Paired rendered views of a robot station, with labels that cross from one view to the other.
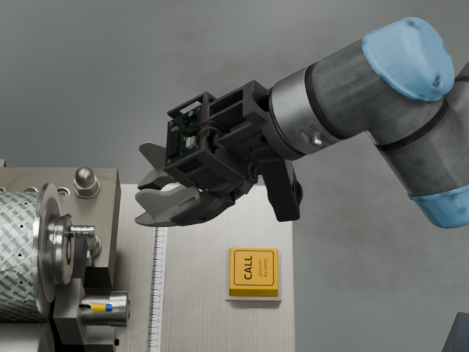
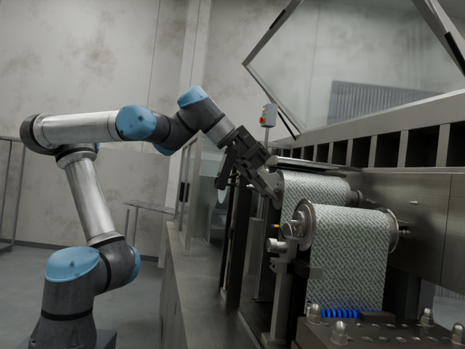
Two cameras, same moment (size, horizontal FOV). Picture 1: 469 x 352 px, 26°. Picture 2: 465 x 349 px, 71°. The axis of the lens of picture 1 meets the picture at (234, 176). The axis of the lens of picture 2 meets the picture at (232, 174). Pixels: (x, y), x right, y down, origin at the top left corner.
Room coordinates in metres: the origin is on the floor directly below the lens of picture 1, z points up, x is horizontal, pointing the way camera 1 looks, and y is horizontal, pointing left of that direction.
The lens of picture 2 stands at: (1.41, -0.23, 1.36)
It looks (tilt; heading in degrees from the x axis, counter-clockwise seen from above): 1 degrees up; 166
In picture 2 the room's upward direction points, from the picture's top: 7 degrees clockwise
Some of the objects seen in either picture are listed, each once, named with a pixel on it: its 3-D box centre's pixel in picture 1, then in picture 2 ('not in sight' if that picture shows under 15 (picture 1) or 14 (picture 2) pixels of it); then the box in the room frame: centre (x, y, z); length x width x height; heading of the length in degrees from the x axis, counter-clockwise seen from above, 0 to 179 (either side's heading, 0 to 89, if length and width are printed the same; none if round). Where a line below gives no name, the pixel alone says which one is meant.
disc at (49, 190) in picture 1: (48, 249); (303, 224); (0.56, 0.20, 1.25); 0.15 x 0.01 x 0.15; 179
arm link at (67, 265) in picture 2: not in sight; (74, 277); (0.53, -0.39, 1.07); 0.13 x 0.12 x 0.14; 143
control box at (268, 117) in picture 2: not in sight; (267, 115); (0.01, 0.24, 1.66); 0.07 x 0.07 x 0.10; 1
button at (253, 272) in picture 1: (253, 272); not in sight; (0.71, -0.03, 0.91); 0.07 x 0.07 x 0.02; 89
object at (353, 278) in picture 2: not in sight; (347, 281); (0.62, 0.32, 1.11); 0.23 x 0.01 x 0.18; 89
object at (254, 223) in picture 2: not in sight; (259, 216); (-0.16, 0.32, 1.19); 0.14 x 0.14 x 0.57
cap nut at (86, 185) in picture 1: (85, 179); (340, 331); (0.78, 0.21, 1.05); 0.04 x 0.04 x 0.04
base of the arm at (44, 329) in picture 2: not in sight; (66, 324); (0.53, -0.39, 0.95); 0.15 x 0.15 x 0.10
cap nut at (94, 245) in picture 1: (86, 238); (315, 312); (0.69, 0.20, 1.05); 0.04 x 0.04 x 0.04
